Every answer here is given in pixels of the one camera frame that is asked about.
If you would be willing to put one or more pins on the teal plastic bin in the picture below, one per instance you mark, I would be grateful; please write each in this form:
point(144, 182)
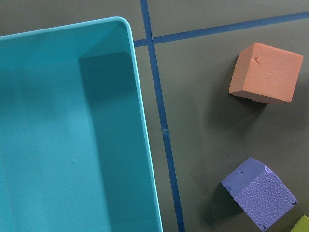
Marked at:
point(74, 148)

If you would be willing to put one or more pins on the orange foam block left side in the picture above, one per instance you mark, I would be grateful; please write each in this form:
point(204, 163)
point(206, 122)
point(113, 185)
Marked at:
point(266, 74)

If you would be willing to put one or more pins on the purple foam block left side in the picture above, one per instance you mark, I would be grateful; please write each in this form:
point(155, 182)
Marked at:
point(259, 192)

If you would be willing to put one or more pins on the yellow foam block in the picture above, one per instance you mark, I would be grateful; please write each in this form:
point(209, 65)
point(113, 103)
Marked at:
point(302, 225)

